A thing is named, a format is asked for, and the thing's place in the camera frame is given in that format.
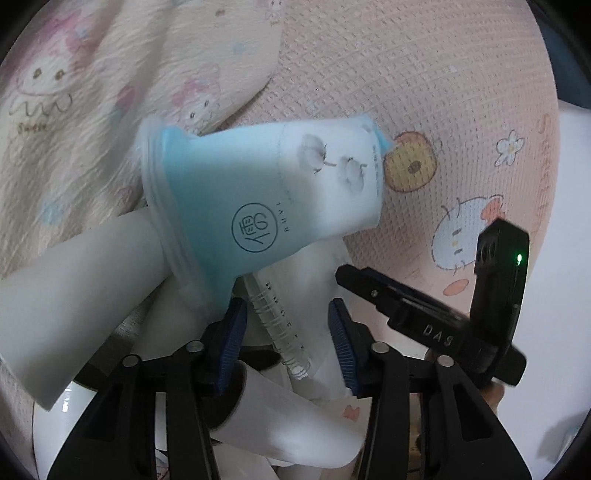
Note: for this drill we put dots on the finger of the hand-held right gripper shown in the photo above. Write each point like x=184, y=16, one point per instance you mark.
x=369, y=286

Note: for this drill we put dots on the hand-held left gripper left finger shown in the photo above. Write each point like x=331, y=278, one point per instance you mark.
x=232, y=339

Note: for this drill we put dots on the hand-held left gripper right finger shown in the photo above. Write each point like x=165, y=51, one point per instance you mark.
x=342, y=344

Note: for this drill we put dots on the white paper roll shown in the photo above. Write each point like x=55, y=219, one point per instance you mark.
x=78, y=295
x=171, y=323
x=286, y=420

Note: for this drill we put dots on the blue white tissue pack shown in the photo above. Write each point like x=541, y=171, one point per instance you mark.
x=258, y=198

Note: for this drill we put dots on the person's right hand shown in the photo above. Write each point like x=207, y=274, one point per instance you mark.
x=491, y=397

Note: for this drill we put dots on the white spiral notebook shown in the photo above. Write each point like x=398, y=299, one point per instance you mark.
x=286, y=318

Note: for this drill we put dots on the white container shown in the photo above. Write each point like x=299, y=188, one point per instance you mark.
x=51, y=429

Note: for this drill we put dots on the pink cartoon printed mat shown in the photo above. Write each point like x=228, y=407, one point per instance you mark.
x=392, y=78

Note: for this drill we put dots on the cream cartoon printed blanket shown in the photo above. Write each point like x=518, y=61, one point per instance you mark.
x=69, y=161

